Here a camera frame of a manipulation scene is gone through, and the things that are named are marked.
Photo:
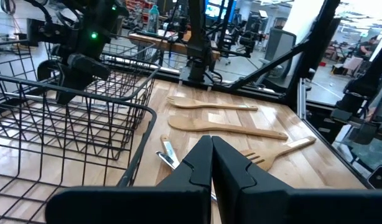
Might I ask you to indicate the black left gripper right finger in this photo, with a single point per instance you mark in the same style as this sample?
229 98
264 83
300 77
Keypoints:
272 205

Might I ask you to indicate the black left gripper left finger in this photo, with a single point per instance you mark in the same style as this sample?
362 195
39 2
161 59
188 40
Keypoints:
166 205

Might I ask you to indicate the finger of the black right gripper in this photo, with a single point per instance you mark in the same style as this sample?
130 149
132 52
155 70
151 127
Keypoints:
65 84
88 67

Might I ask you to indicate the silver table knife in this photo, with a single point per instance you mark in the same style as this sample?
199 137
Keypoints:
164 158

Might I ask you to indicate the wooden fork spatula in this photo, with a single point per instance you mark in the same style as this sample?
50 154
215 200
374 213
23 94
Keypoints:
209 104

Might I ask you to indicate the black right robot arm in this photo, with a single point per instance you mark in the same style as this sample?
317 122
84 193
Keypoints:
197 46

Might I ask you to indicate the slotted wooden spoon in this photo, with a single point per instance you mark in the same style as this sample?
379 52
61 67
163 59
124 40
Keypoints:
265 158

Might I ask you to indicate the teal water bottle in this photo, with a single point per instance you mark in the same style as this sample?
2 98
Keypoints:
153 20

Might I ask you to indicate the wooden workbench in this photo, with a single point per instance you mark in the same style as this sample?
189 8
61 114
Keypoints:
175 46

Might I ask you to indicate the silver aluminium strip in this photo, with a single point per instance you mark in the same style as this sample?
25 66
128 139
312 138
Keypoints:
302 99

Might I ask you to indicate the black rounded device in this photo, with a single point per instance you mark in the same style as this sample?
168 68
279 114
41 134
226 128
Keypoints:
379 177

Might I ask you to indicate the blue screen monitor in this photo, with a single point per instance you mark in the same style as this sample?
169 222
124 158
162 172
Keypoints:
216 9

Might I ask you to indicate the grey office chair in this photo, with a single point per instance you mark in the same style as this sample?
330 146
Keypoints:
279 46

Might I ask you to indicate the person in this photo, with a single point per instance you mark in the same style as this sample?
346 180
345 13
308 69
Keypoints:
368 46

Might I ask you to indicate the black metal rig frame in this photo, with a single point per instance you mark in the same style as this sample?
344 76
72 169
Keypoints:
312 46

